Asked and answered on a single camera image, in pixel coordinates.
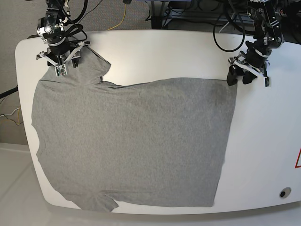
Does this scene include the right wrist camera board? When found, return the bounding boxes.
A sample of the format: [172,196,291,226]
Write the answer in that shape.
[55,65,68,77]

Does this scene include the table cable grommet hole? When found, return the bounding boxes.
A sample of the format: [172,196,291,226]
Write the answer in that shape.
[279,187,292,199]

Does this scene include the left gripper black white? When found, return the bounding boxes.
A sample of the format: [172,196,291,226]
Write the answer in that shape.
[226,48,269,86]

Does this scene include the yellow white cables at left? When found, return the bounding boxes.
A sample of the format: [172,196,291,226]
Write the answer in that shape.
[0,107,22,127]

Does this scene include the grey T-shirt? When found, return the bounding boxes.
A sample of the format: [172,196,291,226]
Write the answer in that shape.
[32,48,237,212]

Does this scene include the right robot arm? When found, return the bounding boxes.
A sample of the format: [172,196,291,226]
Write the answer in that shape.
[36,0,90,77]

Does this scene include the aluminium frame rail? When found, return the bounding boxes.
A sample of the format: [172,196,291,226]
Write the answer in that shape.
[150,0,282,38]

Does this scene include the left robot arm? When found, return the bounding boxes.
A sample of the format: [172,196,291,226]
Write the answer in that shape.
[226,0,284,87]

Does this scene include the black table leg post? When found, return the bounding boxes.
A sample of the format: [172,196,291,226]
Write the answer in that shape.
[151,15,163,30]

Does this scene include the red triangle sticker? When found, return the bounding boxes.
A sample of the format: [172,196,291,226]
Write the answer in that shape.
[295,150,301,169]

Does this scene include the yellow cable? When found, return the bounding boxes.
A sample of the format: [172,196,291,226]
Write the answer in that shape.
[107,3,127,31]

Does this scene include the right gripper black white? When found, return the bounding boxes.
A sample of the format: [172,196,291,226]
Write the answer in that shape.
[36,41,90,74]

